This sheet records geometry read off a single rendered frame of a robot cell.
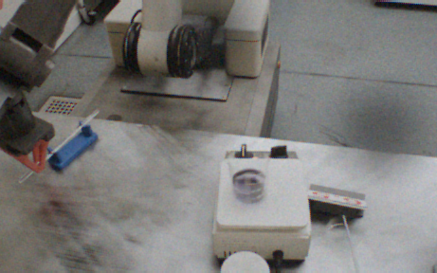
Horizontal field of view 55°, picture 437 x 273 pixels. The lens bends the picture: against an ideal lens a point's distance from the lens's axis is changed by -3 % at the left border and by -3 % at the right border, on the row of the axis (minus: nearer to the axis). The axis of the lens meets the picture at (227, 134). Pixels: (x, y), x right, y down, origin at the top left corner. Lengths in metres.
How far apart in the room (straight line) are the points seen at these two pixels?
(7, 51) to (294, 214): 0.43
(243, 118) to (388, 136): 0.79
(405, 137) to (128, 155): 1.45
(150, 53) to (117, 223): 0.74
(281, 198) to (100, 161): 0.36
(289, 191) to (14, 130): 0.42
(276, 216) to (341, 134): 1.41
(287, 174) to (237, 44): 0.97
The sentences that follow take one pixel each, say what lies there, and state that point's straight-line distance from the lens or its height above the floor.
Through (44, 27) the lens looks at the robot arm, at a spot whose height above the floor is 1.04.
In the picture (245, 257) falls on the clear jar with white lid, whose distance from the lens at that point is 0.54.
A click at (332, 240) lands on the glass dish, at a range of 0.63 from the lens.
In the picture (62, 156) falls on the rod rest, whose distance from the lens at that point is 0.82.
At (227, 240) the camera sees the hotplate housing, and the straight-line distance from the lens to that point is 0.58.
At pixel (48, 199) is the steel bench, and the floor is 0.75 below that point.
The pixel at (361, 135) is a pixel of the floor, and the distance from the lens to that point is 1.97.
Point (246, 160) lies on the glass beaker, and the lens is 0.58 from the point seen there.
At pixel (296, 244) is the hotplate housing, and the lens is 0.59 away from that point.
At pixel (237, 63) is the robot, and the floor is 0.43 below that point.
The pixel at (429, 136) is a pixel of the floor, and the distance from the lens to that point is 2.06.
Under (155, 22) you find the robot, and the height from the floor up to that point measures 0.68.
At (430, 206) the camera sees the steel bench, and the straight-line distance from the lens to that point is 0.74.
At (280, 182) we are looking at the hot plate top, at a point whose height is 0.84.
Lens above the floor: 1.29
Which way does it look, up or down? 42 degrees down
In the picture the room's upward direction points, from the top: 3 degrees counter-clockwise
